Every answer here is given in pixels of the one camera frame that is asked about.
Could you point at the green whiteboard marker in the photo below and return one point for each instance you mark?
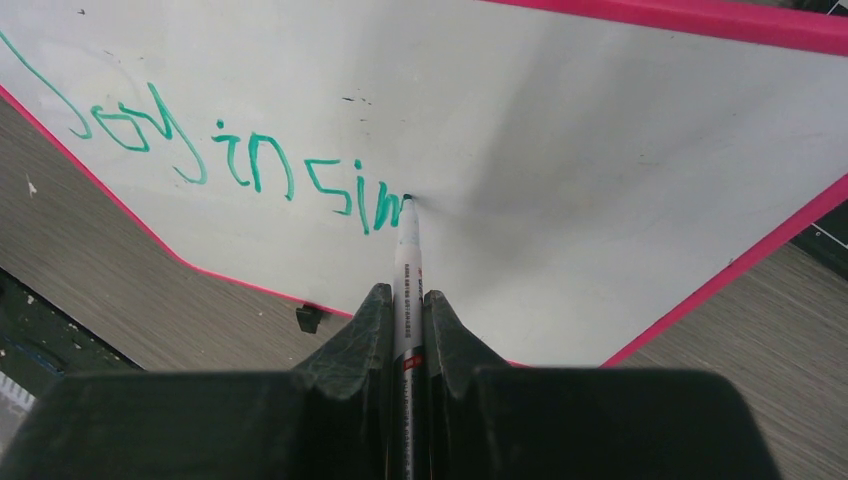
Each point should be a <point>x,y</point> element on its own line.
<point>409,454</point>

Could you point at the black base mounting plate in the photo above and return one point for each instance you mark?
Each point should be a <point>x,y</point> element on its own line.
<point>41,344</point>

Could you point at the black whiteboard clip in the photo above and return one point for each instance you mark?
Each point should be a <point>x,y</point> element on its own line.
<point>309,318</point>

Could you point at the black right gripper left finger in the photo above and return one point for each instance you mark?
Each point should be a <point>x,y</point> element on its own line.
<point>323,419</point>

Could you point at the pink framed whiteboard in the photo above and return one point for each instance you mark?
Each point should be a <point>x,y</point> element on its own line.
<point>580,168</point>

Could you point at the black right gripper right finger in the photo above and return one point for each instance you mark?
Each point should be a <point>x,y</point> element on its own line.
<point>492,420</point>

